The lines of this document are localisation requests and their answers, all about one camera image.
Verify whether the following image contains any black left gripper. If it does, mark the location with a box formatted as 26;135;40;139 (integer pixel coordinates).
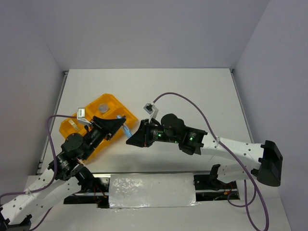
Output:
82;115;127;160

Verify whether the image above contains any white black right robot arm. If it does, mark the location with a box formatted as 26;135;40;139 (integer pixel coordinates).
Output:
126;114;283;188

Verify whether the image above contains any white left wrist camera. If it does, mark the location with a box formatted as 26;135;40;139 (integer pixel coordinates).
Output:
77;108;91;126

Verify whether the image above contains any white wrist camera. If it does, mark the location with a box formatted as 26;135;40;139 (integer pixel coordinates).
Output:
77;108;91;126
144;103;159;123

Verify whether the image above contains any blue highlighter pen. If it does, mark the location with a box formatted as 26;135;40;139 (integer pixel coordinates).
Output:
122;122;132;139

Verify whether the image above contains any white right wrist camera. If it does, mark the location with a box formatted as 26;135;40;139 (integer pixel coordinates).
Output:
144;103;159;123

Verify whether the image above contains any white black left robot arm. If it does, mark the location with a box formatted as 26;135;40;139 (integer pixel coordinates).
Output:
0;116;126;231

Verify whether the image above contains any silver foil covered panel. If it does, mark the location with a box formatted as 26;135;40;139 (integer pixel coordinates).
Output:
109;173;197;208

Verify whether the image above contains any yellow compartment bin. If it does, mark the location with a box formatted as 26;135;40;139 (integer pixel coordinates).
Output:
59;92;139;164

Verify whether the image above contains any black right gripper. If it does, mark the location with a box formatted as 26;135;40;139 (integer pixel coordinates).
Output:
126;118;179;147

